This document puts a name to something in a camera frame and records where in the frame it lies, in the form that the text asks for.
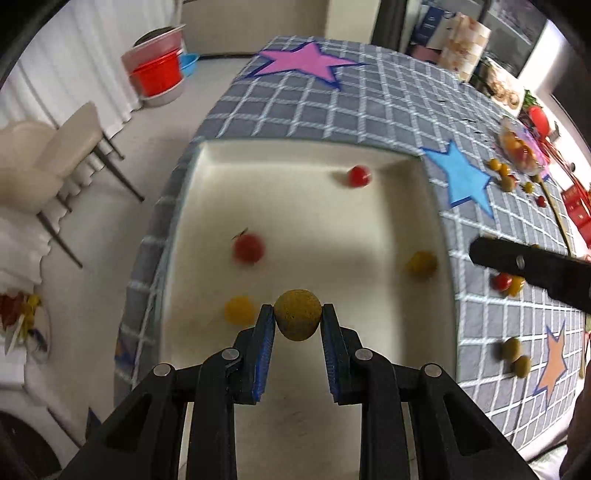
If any red plastic stool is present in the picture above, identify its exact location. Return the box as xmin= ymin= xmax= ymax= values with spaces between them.
xmin=526 ymin=105 xmax=552 ymax=139

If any grey checked tablecloth with stars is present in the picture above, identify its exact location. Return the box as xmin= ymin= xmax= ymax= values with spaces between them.
xmin=113 ymin=36 xmax=589 ymax=455

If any red plastic basin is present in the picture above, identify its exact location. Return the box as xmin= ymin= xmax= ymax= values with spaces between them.
xmin=129 ymin=48 xmax=186 ymax=97

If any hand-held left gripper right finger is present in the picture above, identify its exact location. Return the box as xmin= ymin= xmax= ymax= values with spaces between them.
xmin=320 ymin=303 xmax=539 ymax=480

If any beige chair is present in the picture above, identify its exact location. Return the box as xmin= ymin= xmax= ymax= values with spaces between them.
xmin=0 ymin=102 xmax=146 ymax=269

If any red box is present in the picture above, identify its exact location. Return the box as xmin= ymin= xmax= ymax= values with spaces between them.
xmin=561 ymin=185 xmax=591 ymax=229

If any white rectangular tray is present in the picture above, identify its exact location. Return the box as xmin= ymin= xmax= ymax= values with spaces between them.
xmin=157 ymin=137 xmax=460 ymax=480

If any white plastic basin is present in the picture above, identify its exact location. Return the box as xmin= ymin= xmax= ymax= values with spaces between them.
xmin=139 ymin=78 xmax=187 ymax=108

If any clear plastic tomato container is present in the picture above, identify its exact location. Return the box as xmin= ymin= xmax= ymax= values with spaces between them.
xmin=499 ymin=117 xmax=551 ymax=174

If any wooden strip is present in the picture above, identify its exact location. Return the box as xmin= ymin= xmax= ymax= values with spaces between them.
xmin=531 ymin=174 xmax=577 ymax=257

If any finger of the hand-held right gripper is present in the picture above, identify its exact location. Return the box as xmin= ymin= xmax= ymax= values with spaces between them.
xmin=469 ymin=236 xmax=591 ymax=310

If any red and yellow toy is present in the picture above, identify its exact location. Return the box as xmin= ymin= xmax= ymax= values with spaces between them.
xmin=0 ymin=291 xmax=49 ymax=356

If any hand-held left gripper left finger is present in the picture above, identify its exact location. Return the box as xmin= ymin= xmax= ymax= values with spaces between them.
xmin=60 ymin=304 xmax=278 ymax=480

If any printed cushion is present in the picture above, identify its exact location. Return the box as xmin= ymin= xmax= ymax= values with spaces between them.
xmin=480 ymin=62 xmax=527 ymax=116

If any food print box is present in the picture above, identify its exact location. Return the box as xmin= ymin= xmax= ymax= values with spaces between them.
xmin=438 ymin=14 xmax=491 ymax=83

